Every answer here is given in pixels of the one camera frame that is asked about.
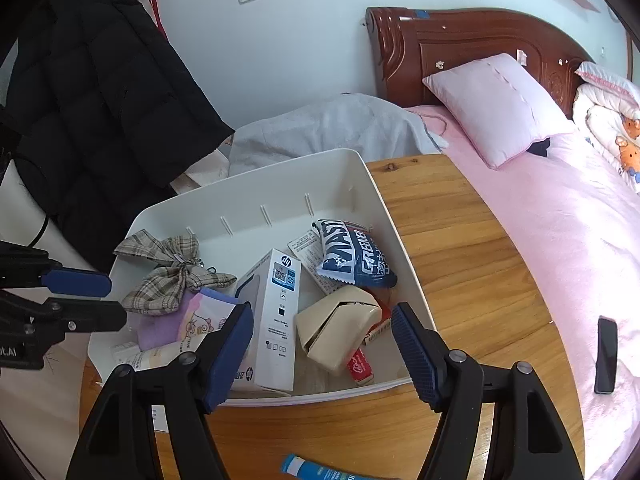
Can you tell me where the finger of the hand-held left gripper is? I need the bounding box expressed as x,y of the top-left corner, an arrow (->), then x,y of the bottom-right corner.
0,290 -> 127,346
0,255 -> 112,298

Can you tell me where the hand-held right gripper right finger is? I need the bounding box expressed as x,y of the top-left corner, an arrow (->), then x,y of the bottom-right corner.
391,302 -> 586,480

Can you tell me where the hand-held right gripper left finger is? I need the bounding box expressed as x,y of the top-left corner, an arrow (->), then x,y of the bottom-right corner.
65,301 -> 254,480

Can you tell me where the pink cartoon box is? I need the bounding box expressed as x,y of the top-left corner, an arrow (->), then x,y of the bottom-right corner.
177,287 -> 241,346

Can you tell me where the small red and white box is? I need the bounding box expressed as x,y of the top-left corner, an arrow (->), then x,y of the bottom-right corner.
346,347 -> 374,386

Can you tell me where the white and blue box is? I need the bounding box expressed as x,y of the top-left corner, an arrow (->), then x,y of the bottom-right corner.
230,248 -> 302,393

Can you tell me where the purple plush toy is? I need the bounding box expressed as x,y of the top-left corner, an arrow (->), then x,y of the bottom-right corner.
137,305 -> 183,352

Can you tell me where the plaid fabric bow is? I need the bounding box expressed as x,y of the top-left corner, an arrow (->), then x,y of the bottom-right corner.
113,229 -> 238,316

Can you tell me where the beige plastic case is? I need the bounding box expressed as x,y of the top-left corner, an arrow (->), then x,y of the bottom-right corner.
295,285 -> 383,373

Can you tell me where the blue snack packet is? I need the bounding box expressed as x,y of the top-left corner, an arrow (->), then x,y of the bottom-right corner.
311,218 -> 399,289

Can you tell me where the red and white toothpaste box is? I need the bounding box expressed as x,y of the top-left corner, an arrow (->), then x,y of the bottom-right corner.
287,226 -> 394,347

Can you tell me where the white plastic bin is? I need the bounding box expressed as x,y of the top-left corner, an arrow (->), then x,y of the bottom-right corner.
87,148 -> 437,406

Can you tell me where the white leaf-print cloth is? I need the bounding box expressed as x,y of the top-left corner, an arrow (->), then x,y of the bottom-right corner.
0,160 -> 108,461

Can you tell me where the wooden table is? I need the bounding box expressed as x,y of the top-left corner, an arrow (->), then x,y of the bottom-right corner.
79,153 -> 586,480

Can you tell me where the blue and white tube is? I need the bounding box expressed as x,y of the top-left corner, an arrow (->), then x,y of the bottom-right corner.
280,454 -> 361,480

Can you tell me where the cream shirt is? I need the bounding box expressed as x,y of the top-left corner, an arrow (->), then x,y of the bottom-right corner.
182,147 -> 233,196

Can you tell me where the black puffer jacket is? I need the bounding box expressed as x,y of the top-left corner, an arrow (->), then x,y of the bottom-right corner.
7,0 -> 236,271

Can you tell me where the black phone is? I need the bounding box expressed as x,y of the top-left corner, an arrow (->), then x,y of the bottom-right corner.
594,316 -> 618,395

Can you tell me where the bed with pink sheet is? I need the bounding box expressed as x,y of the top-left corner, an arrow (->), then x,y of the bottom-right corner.
402,105 -> 640,480

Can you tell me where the grey cloth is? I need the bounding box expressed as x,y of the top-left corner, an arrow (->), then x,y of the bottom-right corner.
227,92 -> 448,178

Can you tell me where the pink pillow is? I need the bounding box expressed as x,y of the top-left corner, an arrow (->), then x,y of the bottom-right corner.
422,53 -> 576,170

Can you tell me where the cartoon print quilt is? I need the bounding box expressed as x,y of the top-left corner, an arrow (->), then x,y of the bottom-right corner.
571,61 -> 640,186

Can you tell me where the dark wooden headboard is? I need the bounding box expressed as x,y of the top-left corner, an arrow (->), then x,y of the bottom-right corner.
365,6 -> 596,121

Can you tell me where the black cord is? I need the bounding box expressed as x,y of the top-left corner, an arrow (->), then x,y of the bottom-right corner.
27,157 -> 51,248

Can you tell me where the red strap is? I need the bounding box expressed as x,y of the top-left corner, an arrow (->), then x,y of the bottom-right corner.
147,0 -> 166,36

